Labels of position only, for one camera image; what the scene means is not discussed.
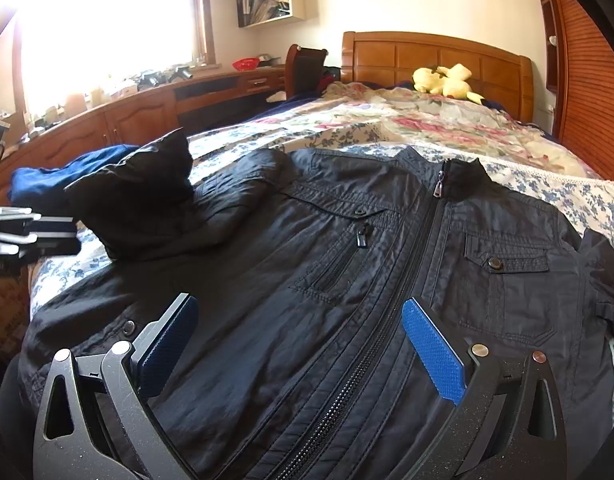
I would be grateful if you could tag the pink floral quilt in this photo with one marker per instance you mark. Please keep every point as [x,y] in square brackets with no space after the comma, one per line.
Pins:
[402,113]

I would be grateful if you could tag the yellow plush toy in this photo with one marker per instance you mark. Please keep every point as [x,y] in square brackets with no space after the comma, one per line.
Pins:
[450,82]

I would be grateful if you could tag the blue floral bedspread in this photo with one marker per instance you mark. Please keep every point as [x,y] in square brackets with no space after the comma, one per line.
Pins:
[562,194]

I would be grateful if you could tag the blue folded garment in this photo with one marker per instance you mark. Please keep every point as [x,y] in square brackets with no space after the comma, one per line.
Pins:
[43,189]

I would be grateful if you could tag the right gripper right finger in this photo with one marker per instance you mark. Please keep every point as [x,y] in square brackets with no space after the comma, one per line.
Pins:
[506,421]

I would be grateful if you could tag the wooden chair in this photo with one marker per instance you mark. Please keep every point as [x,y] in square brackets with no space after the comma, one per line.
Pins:
[303,70]

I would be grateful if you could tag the wooden sideboard cabinet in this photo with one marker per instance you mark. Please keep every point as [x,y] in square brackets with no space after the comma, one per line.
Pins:
[195,105]

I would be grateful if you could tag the red bowl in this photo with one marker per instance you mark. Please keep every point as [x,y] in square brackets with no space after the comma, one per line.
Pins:
[246,64]

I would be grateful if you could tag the wooden louvered wardrobe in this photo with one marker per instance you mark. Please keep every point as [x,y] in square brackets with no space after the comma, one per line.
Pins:
[581,75]

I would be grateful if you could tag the wooden headboard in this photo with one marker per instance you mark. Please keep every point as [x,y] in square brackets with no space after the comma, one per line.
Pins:
[387,58]

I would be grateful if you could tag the black jacket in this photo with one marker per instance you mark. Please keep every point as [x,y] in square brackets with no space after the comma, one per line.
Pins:
[307,284]

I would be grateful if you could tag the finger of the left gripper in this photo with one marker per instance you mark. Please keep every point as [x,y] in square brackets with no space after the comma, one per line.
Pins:
[18,251]
[13,219]

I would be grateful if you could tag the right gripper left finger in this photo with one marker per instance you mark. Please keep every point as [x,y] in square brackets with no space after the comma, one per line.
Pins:
[94,421]

